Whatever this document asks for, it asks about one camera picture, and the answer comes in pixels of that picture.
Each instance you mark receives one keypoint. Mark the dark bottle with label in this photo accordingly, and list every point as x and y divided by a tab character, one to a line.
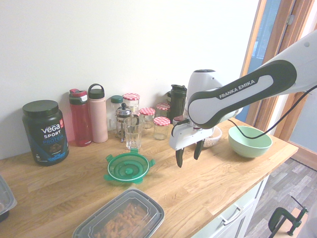
168	97

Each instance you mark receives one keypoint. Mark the mint green bowl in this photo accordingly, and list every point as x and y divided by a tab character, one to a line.
250	146

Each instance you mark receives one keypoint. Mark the small jar red checkered lid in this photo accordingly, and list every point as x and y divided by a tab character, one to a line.
161	129
162	107
147	116

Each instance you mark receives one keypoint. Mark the pink insulated bottle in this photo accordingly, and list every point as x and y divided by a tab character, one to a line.
98	119

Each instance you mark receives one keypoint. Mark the green metal clamp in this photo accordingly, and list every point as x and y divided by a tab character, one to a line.
278	218

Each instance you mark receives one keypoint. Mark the black food container clear lid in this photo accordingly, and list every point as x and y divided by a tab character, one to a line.
119	218
6	200

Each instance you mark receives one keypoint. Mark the black shaker bottle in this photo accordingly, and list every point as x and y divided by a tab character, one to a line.
177	101

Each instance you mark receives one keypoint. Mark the clear plastic bowl of cereal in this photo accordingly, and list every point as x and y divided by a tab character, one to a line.
215	140

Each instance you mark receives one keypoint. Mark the glass French press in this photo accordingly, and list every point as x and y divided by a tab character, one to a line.
121	121

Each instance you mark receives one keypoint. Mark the wooden door frame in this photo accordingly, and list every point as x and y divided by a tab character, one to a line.
280	39

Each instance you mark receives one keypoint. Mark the clear glass tumbler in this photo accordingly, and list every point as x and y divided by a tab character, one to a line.
133	136

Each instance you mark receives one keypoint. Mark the white kitchen cabinet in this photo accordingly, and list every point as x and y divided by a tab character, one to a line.
245	208

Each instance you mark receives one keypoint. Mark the tall jar red checkered lid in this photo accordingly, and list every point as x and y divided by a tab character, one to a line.
131	100

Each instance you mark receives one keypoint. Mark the black Vega protein tub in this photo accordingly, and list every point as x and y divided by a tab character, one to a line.
45	134

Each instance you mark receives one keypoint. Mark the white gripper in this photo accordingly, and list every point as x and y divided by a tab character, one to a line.
188	136

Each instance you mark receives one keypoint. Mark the clear jar with green lid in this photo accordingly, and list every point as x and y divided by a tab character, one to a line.
114	109

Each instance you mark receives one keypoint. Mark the red water bottle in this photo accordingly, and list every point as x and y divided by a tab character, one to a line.
80	119

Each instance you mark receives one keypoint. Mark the green round container lid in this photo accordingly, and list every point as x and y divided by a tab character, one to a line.
128	171

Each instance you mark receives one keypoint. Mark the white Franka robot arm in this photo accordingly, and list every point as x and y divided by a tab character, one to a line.
235	99

